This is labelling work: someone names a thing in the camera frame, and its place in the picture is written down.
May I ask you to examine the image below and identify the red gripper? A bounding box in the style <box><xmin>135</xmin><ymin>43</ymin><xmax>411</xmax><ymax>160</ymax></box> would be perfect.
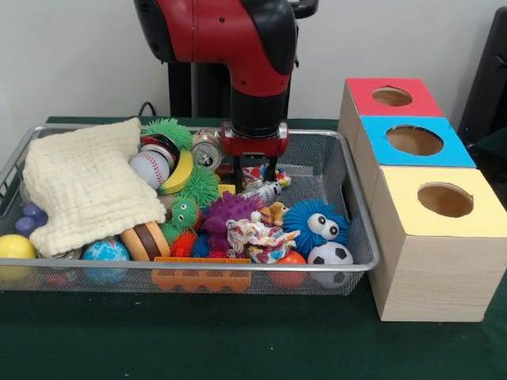
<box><xmin>219</xmin><ymin>121</ymin><xmax>289</xmax><ymax>195</ymax></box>

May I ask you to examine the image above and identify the colourful rope toy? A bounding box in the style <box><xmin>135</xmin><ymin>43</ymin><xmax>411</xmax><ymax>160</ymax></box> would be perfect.
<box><xmin>241</xmin><ymin>165</ymin><xmax>292</xmax><ymax>188</ymax></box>

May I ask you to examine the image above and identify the crushed drink can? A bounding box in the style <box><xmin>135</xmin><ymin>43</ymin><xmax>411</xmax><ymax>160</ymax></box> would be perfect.
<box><xmin>191</xmin><ymin>128</ymin><xmax>225</xmax><ymax>169</ymax></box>

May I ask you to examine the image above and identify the green puffer ball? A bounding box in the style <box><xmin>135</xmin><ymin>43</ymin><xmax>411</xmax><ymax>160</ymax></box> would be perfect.
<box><xmin>140</xmin><ymin>116</ymin><xmax>193</xmax><ymax>151</ymax></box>

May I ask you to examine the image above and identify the cream waffle cloth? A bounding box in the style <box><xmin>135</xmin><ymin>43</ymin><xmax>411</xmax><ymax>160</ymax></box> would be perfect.
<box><xmin>22</xmin><ymin>117</ymin><xmax>167</xmax><ymax>257</ymax></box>

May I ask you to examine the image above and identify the wooden box with three holes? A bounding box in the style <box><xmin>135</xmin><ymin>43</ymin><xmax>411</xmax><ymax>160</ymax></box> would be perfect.
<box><xmin>337</xmin><ymin>77</ymin><xmax>507</xmax><ymax>322</ymax></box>

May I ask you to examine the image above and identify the purple spiky toy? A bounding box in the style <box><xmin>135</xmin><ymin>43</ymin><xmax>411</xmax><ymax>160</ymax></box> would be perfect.
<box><xmin>201</xmin><ymin>192</ymin><xmax>265</xmax><ymax>250</ymax></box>

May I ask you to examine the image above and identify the blue puffer ball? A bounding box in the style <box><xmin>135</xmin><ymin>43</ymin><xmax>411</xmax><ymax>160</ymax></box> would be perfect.
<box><xmin>283</xmin><ymin>199</ymin><xmax>349</xmax><ymax>254</ymax></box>

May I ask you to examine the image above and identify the white baseball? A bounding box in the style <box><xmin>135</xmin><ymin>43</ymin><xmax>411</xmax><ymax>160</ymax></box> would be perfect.
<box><xmin>129</xmin><ymin>152</ymin><xmax>171</xmax><ymax>188</ymax></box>

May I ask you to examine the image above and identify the soccer ball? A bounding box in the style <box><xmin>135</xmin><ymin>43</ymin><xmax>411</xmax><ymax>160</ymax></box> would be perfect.
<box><xmin>307</xmin><ymin>241</ymin><xmax>354</xmax><ymax>287</ymax></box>

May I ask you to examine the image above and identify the toy hamburger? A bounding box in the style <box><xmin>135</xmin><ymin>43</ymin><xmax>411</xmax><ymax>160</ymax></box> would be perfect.
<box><xmin>120</xmin><ymin>221</ymin><xmax>171</xmax><ymax>261</ymax></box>

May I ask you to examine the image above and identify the dark green table cloth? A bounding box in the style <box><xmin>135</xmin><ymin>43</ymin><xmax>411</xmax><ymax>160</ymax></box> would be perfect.
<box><xmin>467</xmin><ymin>125</ymin><xmax>507</xmax><ymax>169</ymax></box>
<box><xmin>0</xmin><ymin>116</ymin><xmax>507</xmax><ymax>380</ymax></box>

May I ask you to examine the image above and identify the black chair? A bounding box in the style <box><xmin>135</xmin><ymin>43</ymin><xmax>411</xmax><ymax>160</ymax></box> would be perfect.
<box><xmin>457</xmin><ymin>6</ymin><xmax>507</xmax><ymax>138</ymax></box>

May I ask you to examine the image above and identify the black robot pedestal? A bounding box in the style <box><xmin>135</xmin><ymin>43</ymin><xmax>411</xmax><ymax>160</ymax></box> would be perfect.
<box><xmin>168</xmin><ymin>0</ymin><xmax>320</xmax><ymax>119</ymax></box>

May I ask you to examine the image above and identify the silver wire mesh bin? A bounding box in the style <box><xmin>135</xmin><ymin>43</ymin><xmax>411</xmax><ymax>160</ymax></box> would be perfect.
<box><xmin>0</xmin><ymin>123</ymin><xmax>380</xmax><ymax>296</ymax></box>

